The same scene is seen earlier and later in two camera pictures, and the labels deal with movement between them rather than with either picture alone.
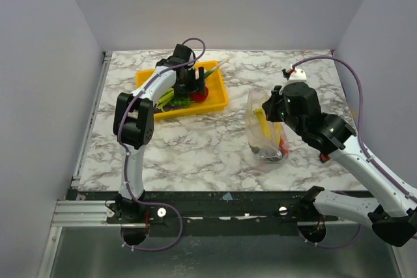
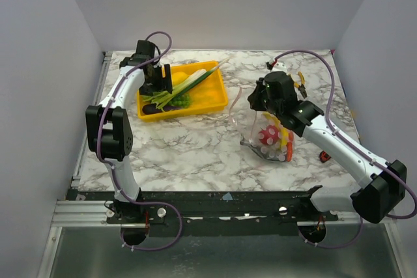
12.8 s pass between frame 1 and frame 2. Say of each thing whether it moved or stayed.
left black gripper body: moved
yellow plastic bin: stayed
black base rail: stayed
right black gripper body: moved
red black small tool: stayed
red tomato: moved
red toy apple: moved
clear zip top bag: moved
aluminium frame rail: stayed
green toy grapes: stayed
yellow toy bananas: moved
